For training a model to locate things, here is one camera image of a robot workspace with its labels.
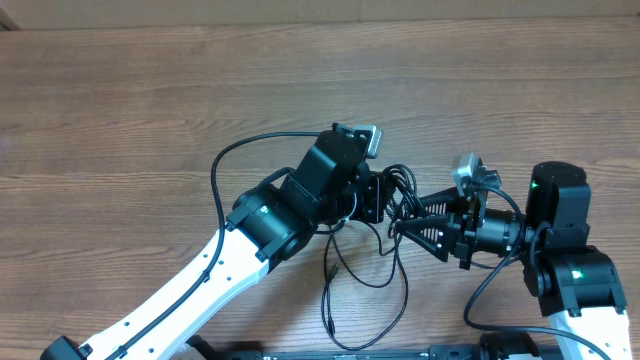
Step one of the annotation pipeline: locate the black cable bundle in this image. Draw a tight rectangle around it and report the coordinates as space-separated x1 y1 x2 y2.
319 163 426 351

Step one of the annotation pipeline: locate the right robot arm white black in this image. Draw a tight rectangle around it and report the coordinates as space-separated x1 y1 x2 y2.
393 154 632 359

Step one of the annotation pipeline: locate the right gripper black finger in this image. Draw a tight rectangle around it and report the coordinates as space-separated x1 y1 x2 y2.
419 187 467 216
394 215 456 262

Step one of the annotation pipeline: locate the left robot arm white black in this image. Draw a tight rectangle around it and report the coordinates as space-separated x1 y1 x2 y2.
41 124 390 359

